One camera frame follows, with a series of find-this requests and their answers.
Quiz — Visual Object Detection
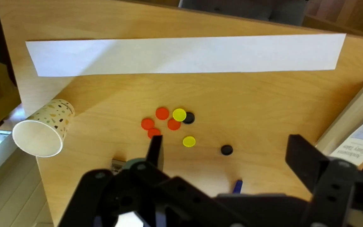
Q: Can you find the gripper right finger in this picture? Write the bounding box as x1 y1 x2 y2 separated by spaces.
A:
285 134 363 227

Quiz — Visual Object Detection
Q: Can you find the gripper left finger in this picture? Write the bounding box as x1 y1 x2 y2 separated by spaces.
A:
58 135 232 227

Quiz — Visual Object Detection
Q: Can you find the yellow game disc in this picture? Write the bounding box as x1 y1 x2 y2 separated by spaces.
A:
182 136 196 148
172 108 187 122

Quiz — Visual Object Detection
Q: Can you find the book with illustrated cover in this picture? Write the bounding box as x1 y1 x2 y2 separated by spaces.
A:
314 79 363 167

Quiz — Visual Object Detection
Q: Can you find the speckled paper cup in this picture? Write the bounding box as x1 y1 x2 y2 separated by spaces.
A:
12 99 76 158

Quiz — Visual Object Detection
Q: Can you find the white paper strip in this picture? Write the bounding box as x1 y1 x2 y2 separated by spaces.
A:
25 33 347 78

